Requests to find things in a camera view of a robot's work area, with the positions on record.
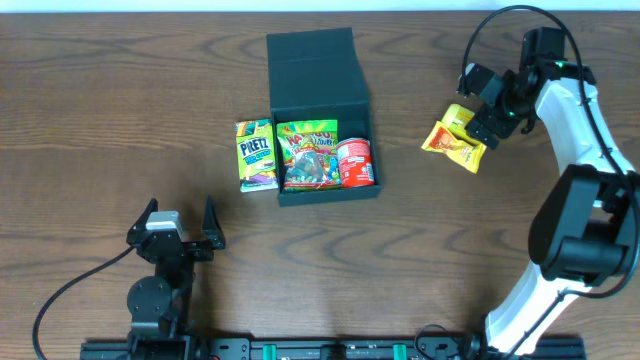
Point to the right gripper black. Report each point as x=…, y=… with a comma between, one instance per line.
x=489, y=120

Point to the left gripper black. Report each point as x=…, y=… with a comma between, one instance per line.
x=195, y=248

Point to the yellow snack can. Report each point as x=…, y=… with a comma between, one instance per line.
x=455, y=120

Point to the red Pringles can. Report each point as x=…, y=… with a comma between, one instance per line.
x=355, y=163

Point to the green Haribo gummy bag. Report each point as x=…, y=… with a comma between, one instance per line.
x=309, y=154

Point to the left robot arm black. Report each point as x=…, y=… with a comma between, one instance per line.
x=159, y=304

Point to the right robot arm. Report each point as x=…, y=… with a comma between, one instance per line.
x=587, y=229

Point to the yellow orange snack packet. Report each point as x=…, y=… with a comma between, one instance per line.
x=442, y=140

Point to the Pretz snack box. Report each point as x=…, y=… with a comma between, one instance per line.
x=256, y=155

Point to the black open gift box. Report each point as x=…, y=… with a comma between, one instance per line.
x=316, y=75

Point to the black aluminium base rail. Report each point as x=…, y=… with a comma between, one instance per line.
x=430, y=345

